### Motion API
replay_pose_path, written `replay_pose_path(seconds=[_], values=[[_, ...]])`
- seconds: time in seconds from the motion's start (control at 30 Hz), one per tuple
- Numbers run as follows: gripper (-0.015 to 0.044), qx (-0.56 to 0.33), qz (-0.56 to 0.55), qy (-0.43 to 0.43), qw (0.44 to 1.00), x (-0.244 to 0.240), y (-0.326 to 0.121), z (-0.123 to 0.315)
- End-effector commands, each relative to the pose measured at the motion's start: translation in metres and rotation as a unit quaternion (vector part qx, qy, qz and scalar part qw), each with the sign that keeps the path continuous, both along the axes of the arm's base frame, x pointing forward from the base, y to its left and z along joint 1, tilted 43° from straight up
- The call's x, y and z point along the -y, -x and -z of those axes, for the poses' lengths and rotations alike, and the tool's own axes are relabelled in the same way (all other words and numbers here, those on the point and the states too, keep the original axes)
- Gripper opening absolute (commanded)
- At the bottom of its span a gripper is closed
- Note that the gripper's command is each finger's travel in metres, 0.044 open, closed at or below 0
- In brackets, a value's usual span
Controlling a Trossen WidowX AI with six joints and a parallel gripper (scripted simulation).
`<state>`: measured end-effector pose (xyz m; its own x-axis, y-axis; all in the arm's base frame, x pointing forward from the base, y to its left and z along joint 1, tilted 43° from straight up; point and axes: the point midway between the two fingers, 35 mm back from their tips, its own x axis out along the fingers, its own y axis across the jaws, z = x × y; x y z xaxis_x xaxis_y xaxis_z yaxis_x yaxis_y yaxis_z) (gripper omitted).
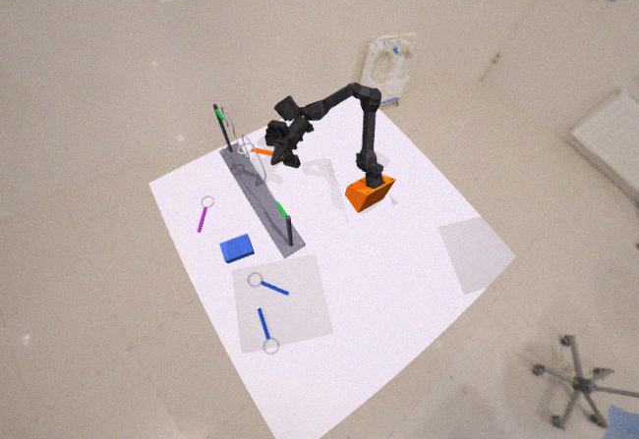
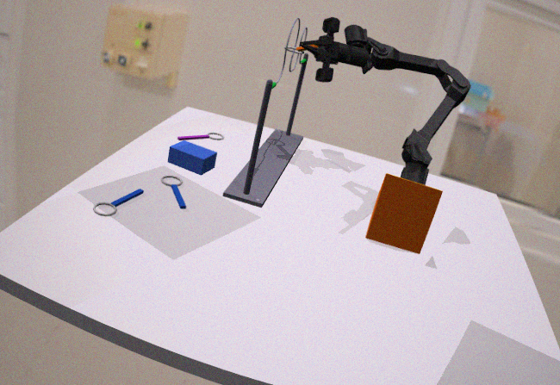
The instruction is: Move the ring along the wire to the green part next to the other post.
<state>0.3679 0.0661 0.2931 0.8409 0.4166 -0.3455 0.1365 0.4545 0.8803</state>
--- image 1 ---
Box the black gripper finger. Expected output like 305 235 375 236
270 139 290 164
270 151 293 165

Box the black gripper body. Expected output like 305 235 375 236
267 120 303 169

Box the blue rectangular block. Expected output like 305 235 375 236
220 233 255 264

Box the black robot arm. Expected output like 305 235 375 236
274 82 385 189

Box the orange bar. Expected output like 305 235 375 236
237 144 272 155

